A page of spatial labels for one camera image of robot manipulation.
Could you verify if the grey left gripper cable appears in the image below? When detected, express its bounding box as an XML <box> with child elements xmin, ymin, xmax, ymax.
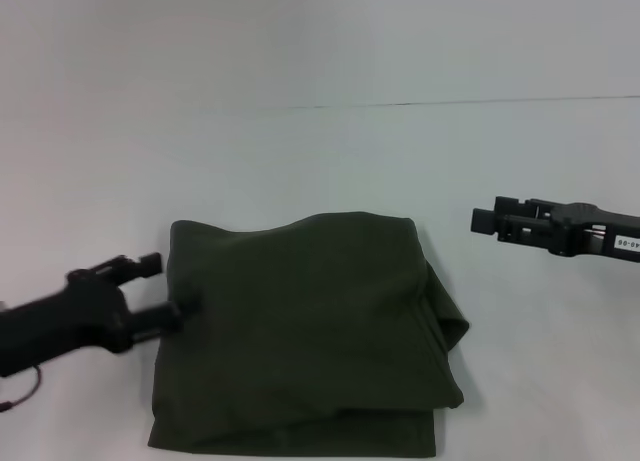
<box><xmin>0</xmin><ymin>363</ymin><xmax>45</xmax><ymax>413</ymax></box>

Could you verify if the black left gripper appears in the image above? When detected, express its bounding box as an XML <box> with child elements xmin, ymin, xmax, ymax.
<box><xmin>0</xmin><ymin>252</ymin><xmax>202</xmax><ymax>378</ymax></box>

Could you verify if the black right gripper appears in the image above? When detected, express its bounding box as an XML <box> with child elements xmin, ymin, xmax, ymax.
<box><xmin>469</xmin><ymin>195</ymin><xmax>640</xmax><ymax>267</ymax></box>

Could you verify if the dark green FREE! t-shirt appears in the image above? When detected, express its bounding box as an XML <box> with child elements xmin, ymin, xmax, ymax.
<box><xmin>147</xmin><ymin>210</ymin><xmax>472</xmax><ymax>457</ymax></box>

